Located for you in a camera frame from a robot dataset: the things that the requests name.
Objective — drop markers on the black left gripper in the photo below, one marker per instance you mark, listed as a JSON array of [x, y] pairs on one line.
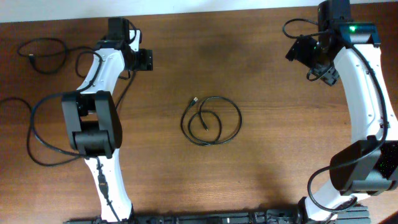
[[143, 59]]

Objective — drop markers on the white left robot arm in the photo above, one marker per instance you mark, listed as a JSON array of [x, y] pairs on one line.
[[94, 128]]

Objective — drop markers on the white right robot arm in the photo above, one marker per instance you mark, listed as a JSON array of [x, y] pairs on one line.
[[350, 51]]

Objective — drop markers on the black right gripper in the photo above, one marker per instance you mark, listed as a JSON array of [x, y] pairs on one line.
[[298, 52]]

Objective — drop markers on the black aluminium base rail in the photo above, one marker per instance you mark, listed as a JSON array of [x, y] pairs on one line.
[[248, 216]]

